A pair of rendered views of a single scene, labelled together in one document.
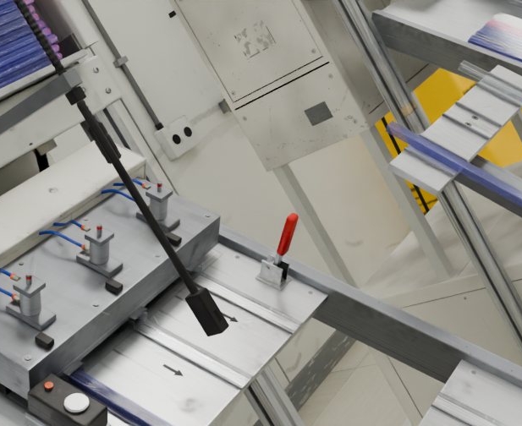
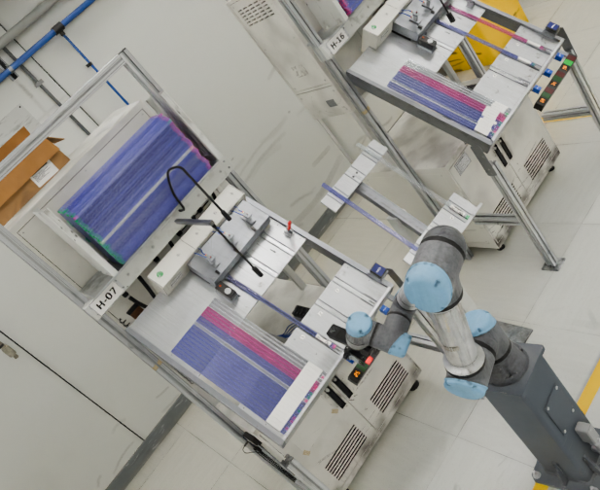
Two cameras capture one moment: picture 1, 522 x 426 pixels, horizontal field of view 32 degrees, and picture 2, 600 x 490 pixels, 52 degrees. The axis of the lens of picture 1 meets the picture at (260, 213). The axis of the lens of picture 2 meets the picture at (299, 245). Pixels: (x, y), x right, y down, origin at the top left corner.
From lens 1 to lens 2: 145 cm
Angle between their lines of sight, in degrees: 28
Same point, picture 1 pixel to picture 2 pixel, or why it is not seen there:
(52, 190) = (214, 213)
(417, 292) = (383, 173)
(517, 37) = (411, 79)
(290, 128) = (321, 106)
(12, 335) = (208, 270)
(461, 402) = (340, 279)
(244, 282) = (278, 235)
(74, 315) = (225, 262)
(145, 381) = (248, 276)
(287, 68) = (315, 84)
